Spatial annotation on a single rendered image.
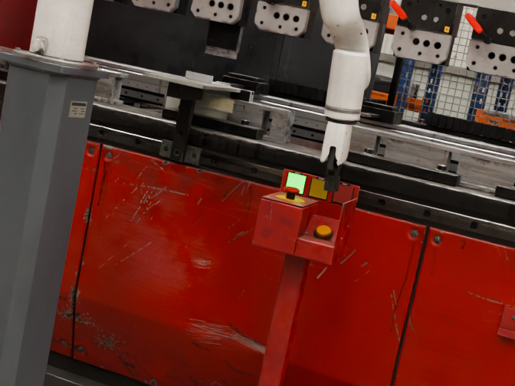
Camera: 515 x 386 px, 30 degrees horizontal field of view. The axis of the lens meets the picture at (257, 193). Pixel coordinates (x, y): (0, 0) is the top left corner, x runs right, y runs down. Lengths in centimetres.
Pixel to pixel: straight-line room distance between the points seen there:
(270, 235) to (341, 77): 41
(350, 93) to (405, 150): 45
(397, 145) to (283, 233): 49
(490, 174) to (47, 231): 114
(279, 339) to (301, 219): 31
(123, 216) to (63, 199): 61
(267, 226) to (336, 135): 28
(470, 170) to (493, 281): 31
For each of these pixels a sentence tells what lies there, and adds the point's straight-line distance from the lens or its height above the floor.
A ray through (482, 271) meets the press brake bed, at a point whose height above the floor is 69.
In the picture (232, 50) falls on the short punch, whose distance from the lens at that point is 279.
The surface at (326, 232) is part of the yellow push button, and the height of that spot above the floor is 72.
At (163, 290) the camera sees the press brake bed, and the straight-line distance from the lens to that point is 276.
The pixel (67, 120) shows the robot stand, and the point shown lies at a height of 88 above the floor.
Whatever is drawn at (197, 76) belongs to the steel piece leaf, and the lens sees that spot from 274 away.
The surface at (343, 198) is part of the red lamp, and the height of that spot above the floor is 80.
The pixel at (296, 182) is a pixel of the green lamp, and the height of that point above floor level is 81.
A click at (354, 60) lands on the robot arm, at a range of 220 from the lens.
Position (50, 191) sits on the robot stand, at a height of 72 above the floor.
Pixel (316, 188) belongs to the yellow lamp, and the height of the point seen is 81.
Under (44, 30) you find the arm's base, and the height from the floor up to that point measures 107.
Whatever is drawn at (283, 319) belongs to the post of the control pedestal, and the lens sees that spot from 237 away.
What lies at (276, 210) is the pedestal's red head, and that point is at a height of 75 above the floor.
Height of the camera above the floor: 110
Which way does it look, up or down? 8 degrees down
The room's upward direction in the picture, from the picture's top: 12 degrees clockwise
